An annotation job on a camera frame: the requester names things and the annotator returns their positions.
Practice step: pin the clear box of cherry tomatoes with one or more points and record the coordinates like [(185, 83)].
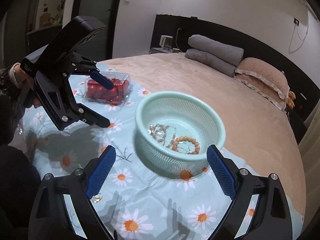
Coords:
[(115, 90)]

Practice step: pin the bedside table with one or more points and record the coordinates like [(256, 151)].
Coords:
[(162, 51)]

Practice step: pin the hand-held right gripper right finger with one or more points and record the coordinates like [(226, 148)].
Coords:
[(221, 172)]

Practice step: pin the folded grey blanket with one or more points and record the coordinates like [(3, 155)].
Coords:
[(217, 48), (210, 61)]

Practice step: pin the beige ruffled pillow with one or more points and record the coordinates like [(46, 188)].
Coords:
[(257, 90), (262, 75)]

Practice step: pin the cluster of crystal earrings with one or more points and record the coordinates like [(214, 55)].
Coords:
[(97, 198)]

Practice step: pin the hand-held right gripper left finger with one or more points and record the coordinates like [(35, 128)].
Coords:
[(100, 172)]

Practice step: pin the blue daisy print cloth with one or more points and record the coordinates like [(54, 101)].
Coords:
[(150, 197)]

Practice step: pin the white bedside appliance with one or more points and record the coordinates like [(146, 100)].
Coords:
[(166, 42)]

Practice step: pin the person's left forearm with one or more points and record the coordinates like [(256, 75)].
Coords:
[(11, 76)]

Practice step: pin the dark glass door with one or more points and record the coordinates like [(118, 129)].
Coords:
[(100, 10)]

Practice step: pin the hallway shelf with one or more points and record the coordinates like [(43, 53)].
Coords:
[(47, 17)]

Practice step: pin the mint green plastic basket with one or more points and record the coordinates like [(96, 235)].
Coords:
[(180, 115)]

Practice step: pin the cream curtain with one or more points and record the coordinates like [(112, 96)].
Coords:
[(311, 145)]

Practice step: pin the yellow teddy bear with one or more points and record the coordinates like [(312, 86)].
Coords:
[(290, 99)]

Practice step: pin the person's dark clothing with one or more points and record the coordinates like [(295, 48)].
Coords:
[(15, 167)]

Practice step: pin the black headboard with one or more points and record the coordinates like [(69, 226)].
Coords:
[(225, 30)]

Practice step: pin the person's left hand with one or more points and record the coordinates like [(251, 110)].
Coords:
[(33, 97)]

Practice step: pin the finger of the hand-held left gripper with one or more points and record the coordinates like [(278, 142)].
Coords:
[(103, 81), (97, 120)]

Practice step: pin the bed with beige blanket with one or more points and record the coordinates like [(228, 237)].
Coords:
[(237, 130)]

